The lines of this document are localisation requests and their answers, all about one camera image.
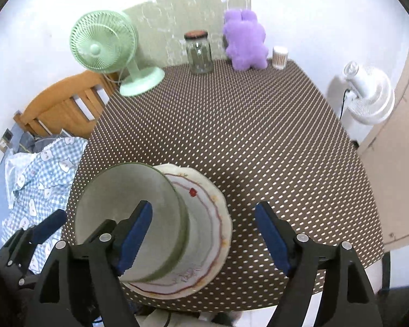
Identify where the grey-green ceramic bowl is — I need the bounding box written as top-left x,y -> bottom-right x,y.
74,162 -> 189,283

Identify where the cream scalloped yellow-flower plate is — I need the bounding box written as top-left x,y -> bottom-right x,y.
122,162 -> 233,301

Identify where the white red-flower deep plate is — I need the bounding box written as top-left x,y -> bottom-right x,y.
127,171 -> 226,295

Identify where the blue checkered blanket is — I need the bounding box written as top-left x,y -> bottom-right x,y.
0,136 -> 89,275

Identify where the wooden headboard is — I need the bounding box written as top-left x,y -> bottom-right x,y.
14,71 -> 118,139

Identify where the brown polka-dot tablecloth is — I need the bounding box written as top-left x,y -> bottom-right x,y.
68,60 -> 383,312

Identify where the white floor fan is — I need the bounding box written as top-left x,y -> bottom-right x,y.
343,61 -> 395,126

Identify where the green desk fan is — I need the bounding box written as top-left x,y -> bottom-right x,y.
69,10 -> 165,97

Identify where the cotton swab container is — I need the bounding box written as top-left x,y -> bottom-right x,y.
272,46 -> 289,70

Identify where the glass jar black lid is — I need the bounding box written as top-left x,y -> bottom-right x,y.
184,30 -> 213,75

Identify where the purple plush bunny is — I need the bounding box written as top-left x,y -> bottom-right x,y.
223,9 -> 268,71

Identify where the wall power outlet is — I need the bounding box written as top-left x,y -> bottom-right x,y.
0,128 -> 13,154

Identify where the black fan power cable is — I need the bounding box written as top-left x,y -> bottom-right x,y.
338,88 -> 352,122

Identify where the green patterned wall mat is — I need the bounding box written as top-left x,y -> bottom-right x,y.
125,0 -> 251,68

